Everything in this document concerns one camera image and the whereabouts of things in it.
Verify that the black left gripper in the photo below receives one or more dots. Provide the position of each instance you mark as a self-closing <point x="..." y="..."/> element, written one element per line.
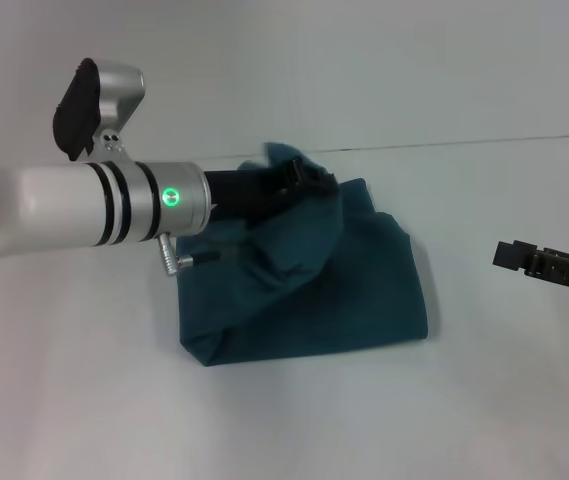
<point x="244" y="192"/>

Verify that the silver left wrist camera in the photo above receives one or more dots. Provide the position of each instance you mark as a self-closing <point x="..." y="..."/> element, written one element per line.
<point x="94" y="100"/>

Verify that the blue t-shirt with pink print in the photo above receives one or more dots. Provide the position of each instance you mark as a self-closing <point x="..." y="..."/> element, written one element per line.
<point x="314" y="280"/>

